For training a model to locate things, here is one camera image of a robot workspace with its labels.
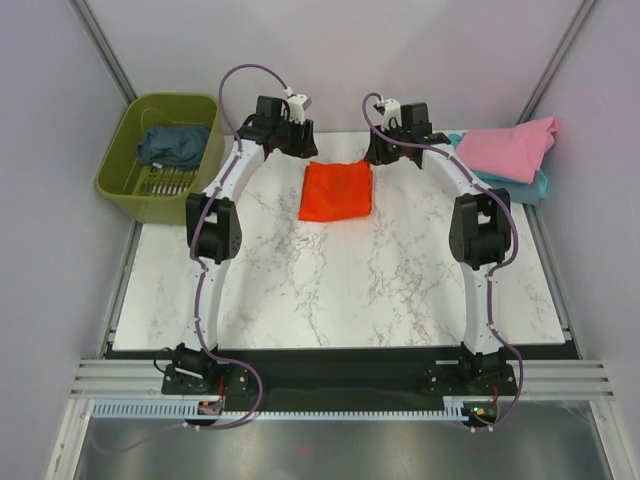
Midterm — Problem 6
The pink folded t shirt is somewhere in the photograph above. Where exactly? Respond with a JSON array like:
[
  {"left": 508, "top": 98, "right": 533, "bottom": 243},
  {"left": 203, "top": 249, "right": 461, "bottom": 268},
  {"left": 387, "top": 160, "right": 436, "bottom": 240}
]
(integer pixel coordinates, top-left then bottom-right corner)
[{"left": 456, "top": 117, "right": 558, "bottom": 184}]

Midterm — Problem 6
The orange t shirt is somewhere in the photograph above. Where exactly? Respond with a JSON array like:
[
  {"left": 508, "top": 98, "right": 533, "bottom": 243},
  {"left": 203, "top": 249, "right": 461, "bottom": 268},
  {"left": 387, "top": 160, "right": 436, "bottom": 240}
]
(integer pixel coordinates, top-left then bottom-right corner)
[{"left": 298, "top": 160, "right": 373, "bottom": 223}]

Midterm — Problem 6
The light blue cable duct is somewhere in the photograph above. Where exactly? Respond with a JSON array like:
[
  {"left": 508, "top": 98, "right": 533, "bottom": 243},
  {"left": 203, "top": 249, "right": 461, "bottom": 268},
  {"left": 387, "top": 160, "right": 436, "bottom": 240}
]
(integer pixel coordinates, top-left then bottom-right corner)
[{"left": 92, "top": 397, "right": 499, "bottom": 423}]

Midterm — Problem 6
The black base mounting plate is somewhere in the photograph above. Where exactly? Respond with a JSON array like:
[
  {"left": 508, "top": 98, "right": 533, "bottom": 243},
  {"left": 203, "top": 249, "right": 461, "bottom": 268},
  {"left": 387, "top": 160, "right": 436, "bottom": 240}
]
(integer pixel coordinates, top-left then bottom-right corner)
[{"left": 161, "top": 346, "right": 517, "bottom": 411}]

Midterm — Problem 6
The olive green plastic basket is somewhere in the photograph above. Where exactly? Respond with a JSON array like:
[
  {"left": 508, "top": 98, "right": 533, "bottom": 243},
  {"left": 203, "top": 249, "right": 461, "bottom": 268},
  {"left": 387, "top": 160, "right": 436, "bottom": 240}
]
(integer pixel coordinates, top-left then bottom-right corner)
[{"left": 95, "top": 93, "right": 225, "bottom": 225}]

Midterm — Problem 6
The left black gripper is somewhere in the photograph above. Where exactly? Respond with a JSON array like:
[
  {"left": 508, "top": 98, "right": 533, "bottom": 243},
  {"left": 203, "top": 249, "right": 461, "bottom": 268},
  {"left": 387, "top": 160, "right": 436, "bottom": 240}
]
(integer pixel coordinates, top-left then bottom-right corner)
[{"left": 272, "top": 116, "right": 318, "bottom": 161}]

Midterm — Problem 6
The dark blue crumpled t shirt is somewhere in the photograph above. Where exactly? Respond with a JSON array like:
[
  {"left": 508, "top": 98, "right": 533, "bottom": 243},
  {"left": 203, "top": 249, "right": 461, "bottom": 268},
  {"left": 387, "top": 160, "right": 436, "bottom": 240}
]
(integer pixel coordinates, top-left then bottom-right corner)
[{"left": 136, "top": 125, "right": 210, "bottom": 170}]

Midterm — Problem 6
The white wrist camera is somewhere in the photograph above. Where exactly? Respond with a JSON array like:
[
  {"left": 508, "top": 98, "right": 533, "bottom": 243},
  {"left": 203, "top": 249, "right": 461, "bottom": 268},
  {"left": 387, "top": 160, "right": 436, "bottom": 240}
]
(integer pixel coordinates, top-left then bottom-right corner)
[
  {"left": 374, "top": 99, "right": 401, "bottom": 131},
  {"left": 286, "top": 88, "right": 312, "bottom": 125}
]

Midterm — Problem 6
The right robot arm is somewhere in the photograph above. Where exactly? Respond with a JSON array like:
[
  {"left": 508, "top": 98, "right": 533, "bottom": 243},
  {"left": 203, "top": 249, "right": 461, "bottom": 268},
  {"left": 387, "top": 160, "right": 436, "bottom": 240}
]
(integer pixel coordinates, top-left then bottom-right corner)
[{"left": 362, "top": 93, "right": 518, "bottom": 394}]

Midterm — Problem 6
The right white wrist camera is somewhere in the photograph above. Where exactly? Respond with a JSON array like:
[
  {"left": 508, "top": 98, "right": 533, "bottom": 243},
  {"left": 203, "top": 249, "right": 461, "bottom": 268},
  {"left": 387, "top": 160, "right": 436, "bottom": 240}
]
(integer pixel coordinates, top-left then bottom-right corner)
[{"left": 374, "top": 99, "right": 401, "bottom": 131}]

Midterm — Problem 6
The teal folded t shirt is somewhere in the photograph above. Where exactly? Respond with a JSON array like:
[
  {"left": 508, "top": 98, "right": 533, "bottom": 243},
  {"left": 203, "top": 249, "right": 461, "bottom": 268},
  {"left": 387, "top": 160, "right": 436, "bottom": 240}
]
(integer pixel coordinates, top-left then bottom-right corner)
[{"left": 446, "top": 131, "right": 549, "bottom": 205}]

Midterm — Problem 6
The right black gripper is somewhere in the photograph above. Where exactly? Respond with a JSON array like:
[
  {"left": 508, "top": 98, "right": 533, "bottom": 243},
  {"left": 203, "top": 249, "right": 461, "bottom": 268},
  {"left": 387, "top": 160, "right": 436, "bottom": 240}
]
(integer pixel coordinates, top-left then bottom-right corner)
[{"left": 364, "top": 122, "right": 409, "bottom": 167}]

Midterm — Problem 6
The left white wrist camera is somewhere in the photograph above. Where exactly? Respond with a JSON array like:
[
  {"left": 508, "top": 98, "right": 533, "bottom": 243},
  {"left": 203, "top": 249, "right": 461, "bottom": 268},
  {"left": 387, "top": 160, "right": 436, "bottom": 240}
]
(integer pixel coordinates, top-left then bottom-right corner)
[{"left": 286, "top": 88, "right": 312, "bottom": 125}]

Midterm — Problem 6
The aluminium rail frame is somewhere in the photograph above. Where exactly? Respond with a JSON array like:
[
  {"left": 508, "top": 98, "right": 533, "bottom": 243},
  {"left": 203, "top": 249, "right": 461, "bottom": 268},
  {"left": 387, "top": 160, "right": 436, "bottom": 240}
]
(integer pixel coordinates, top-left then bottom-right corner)
[{"left": 46, "top": 346, "right": 637, "bottom": 479}]

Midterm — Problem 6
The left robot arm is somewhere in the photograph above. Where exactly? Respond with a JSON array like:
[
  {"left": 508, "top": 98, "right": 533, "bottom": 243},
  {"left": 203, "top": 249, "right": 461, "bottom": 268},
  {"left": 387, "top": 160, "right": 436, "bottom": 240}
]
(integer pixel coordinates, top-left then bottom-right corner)
[{"left": 174, "top": 93, "right": 318, "bottom": 393}]

